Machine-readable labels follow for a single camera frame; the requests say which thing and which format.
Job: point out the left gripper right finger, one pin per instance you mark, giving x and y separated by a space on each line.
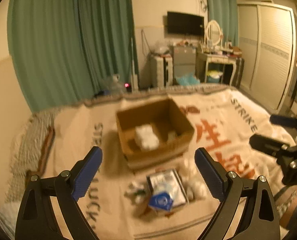
259 219

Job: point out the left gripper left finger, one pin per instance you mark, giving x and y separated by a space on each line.
36 218

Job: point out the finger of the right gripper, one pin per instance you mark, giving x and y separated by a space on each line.
285 121
267 145

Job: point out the blue white tissue pack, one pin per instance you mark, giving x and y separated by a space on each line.
161 201

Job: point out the black framed white packet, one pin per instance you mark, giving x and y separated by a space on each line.
168 180

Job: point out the white drawstring cloth pouch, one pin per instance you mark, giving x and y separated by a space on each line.
145 138

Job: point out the checkered bed sheet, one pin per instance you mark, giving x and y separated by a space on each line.
30 150

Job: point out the blue waste bin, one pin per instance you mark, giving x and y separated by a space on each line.
214 76

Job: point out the white louvered wardrobe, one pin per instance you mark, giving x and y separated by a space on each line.
267 38

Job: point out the blue plastic bag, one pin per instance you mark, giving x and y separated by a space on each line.
187 80

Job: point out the white dressing table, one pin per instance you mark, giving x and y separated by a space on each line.
231 66

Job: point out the white oval vanity mirror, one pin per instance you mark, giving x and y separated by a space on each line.
213 34

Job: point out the brown cardboard box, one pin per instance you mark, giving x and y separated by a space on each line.
170 125

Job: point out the grey mini fridge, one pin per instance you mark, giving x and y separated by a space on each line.
184 60

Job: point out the white ribbed suitcase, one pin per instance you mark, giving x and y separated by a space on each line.
161 68

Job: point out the green curtain right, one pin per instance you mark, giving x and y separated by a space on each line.
225 13

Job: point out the green curtain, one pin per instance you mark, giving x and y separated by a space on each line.
62 49
225 13

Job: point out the large clear water bottle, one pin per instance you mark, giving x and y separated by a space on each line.
112 85

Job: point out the green curtain left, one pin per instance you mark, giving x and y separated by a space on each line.
62 49

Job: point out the black wall television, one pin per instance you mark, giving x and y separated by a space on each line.
186 24

